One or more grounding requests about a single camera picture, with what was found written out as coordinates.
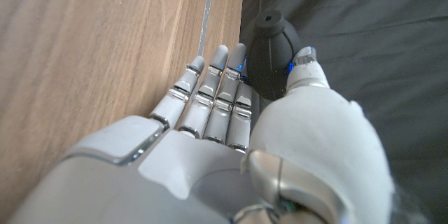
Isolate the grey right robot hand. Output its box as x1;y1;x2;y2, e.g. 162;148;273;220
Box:
6;43;397;224

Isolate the black rubber air blower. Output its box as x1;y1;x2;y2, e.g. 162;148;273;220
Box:
244;9;302;102

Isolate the grey tape outline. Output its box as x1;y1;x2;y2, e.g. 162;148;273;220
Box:
0;0;216;57

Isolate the black backdrop cloth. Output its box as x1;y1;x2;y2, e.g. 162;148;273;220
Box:
239;0;448;224

